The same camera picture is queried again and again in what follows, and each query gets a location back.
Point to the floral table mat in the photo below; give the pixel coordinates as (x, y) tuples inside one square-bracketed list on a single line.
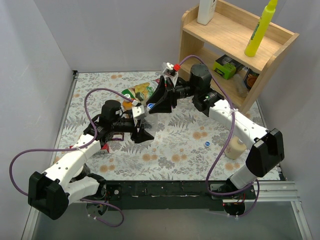
[(177, 151)]

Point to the wooden shelf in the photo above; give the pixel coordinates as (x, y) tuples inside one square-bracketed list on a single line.
[(229, 32)]

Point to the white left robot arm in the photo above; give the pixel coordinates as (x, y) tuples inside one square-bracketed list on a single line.
[(70, 179)]

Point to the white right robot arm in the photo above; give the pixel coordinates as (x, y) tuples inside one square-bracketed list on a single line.
[(266, 148)]

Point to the yellow squeeze bottle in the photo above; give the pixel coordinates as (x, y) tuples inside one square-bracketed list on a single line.
[(261, 28)]

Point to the green black box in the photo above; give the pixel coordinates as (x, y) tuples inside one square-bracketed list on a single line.
[(227, 67)]

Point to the orange milk tea bottle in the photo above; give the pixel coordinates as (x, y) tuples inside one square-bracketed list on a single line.
[(127, 106)]

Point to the red white box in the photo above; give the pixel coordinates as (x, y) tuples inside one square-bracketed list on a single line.
[(102, 148)]

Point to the blue bottle cap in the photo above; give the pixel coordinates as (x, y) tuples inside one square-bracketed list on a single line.
[(207, 144), (150, 106)]

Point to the brown chocolate bar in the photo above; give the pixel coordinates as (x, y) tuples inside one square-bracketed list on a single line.
[(118, 136)]

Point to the white green printed cap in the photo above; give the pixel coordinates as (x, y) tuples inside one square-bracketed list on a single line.
[(128, 96)]

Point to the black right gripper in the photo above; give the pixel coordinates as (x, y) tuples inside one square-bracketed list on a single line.
[(171, 91)]

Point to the green chips bag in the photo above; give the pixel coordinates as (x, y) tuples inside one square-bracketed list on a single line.
[(140, 92)]

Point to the dark orange snack packet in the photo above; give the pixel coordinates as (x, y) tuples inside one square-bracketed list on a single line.
[(250, 78)]

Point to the cream pump lotion bottle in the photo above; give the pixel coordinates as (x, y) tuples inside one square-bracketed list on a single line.
[(235, 148)]

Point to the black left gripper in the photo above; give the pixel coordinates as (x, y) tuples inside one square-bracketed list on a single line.
[(136, 128)]

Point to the clear glass jar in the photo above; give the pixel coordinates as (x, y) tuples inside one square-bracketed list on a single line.
[(240, 86)]

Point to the white bottle on shelf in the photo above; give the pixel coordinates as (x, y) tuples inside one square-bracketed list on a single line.
[(206, 11)]

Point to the black front rail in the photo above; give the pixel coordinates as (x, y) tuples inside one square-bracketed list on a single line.
[(163, 194)]

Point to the clear plastic bottle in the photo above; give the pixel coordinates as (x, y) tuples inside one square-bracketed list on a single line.
[(150, 122), (185, 102)]

